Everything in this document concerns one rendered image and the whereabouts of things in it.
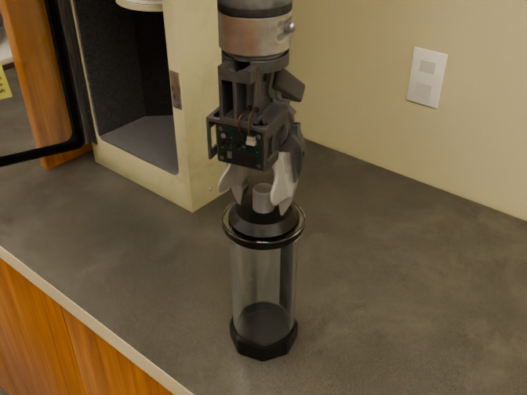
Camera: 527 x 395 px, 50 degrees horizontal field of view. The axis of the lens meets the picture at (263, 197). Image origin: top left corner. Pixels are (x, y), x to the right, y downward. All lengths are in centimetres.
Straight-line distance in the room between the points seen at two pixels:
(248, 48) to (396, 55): 69
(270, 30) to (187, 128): 50
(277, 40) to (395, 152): 77
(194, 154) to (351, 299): 40
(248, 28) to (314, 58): 79
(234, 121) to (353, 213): 59
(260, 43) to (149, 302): 52
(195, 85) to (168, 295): 37
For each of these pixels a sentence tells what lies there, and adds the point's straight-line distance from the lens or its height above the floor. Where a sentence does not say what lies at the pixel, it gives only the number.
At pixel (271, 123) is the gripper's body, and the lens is 59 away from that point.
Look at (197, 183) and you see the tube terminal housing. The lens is 111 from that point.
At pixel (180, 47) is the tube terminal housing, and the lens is 98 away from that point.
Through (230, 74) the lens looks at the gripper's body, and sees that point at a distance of 57.
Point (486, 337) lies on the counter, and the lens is 94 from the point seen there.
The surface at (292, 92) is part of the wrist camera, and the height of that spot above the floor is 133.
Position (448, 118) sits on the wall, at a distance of 122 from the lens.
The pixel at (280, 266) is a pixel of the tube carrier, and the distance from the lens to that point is 73.
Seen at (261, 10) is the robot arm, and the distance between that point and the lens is 55.
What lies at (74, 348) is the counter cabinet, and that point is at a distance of 121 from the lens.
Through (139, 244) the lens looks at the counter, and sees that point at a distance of 107.
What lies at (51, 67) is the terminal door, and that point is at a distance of 123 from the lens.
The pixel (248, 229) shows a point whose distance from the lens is 70.
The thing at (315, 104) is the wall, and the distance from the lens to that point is 138.
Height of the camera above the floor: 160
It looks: 34 degrees down
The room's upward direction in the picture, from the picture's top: straight up
